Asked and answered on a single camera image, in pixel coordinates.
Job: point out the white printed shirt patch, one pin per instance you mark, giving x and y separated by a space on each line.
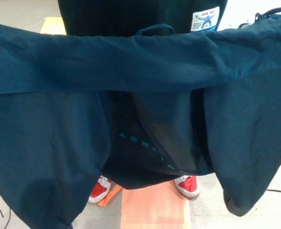
206 19

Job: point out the black shirt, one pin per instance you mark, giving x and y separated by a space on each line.
107 16

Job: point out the dark teal coat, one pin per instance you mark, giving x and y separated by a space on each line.
59 107

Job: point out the red white right sneaker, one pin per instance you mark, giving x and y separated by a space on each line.
100 190

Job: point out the orange floor mat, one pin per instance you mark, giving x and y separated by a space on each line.
154 207

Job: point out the orange tape strip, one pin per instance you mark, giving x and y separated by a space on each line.
110 194

